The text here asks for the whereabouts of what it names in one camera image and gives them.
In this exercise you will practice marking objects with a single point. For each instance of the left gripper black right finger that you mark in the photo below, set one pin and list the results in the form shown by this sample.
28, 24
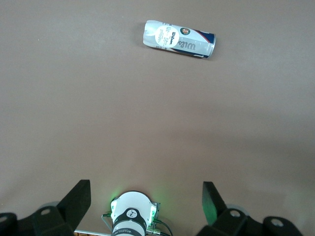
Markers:
233, 221

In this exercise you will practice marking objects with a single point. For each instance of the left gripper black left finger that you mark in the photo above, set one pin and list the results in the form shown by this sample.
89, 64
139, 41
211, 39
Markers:
49, 221

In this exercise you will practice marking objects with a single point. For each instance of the silver Wilson tennis ball can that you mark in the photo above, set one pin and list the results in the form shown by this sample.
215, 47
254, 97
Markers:
177, 39

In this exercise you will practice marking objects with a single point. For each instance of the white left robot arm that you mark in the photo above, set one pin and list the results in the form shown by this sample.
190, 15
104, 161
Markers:
133, 204

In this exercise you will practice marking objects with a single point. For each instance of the brown table mat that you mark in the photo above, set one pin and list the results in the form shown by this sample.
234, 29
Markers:
73, 98

